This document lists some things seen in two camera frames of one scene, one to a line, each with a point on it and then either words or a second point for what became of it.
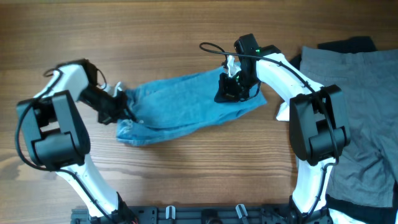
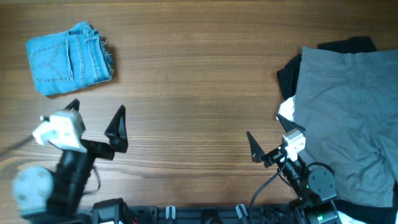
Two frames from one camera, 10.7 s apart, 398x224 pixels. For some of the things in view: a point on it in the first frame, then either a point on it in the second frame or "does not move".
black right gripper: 226,93 → 258,153
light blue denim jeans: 166,106 → 68,60
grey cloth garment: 367,166 does not move
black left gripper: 120,111 → 115,133
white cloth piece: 283,113 does not move
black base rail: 193,214 does not move
